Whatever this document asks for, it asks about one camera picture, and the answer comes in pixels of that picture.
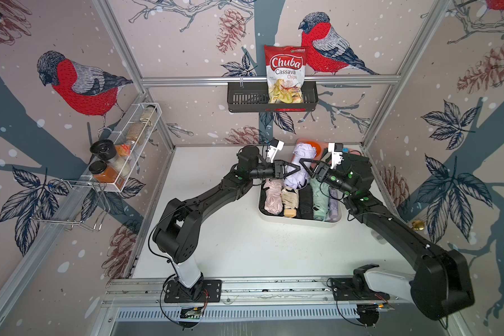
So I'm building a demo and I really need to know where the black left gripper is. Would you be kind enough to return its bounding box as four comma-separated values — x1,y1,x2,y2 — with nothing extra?
248,161,300,181

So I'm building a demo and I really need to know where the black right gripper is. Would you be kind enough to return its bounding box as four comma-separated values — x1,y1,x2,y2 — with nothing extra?
300,160,356,199

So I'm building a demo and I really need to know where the beige umbrella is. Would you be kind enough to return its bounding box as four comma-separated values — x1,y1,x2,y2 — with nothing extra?
281,188,299,218

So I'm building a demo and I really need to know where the black umbrella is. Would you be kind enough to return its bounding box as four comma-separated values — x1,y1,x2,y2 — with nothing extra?
298,185,314,220

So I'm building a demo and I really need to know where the pink umbrella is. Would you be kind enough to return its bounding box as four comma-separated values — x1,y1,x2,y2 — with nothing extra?
263,179,284,216

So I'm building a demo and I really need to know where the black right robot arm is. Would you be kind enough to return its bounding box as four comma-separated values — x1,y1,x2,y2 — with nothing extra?
300,153,475,321

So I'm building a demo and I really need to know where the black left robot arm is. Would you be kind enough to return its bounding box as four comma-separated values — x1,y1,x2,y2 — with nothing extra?
151,145,304,296

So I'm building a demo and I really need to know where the white plastic storage box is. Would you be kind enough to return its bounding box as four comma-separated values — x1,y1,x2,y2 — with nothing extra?
258,184,347,228

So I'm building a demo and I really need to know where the orange plastic bowl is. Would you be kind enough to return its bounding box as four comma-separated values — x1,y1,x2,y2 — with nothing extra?
309,141,323,155

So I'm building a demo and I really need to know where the red cassava chips bag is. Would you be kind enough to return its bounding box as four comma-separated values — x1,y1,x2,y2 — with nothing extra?
264,46,307,104

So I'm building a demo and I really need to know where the glass spice jars row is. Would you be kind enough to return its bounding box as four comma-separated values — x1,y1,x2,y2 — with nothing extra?
115,105,157,157

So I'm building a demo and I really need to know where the black lid spice grinder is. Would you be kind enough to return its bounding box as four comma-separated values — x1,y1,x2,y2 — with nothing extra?
90,139,117,161

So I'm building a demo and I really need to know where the orange spice jar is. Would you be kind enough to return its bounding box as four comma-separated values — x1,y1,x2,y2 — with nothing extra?
88,160,124,188

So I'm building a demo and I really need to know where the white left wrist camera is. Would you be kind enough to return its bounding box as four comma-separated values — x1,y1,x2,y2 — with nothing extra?
266,138,284,163

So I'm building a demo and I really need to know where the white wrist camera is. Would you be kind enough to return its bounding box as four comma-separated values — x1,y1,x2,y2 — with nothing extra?
266,138,284,163
328,143,344,169

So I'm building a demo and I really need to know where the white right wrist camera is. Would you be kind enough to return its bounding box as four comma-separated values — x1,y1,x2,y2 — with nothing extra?
328,143,344,169

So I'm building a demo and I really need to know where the black wire wall basket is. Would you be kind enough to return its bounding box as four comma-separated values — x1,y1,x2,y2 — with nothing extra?
227,82,319,113

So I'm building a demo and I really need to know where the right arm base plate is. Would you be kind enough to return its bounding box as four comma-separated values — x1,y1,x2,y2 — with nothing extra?
326,277,390,302

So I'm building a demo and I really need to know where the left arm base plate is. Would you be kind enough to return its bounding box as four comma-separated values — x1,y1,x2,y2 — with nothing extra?
164,279,222,303

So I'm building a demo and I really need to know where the white wire spice rack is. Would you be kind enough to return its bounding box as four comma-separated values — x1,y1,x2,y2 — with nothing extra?
69,102,161,194

